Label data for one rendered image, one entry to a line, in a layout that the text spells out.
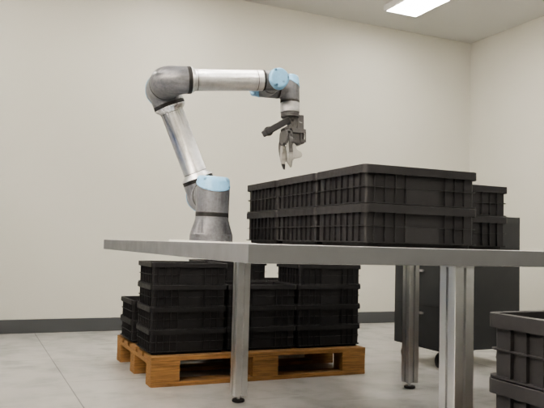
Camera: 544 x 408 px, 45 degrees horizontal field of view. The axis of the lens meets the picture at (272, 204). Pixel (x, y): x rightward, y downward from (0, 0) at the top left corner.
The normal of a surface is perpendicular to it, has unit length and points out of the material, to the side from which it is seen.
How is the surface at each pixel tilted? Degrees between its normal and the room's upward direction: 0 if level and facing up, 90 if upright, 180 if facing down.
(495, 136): 90
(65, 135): 90
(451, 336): 90
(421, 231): 90
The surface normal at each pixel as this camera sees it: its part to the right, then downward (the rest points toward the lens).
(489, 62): -0.91, -0.05
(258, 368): 0.41, -0.04
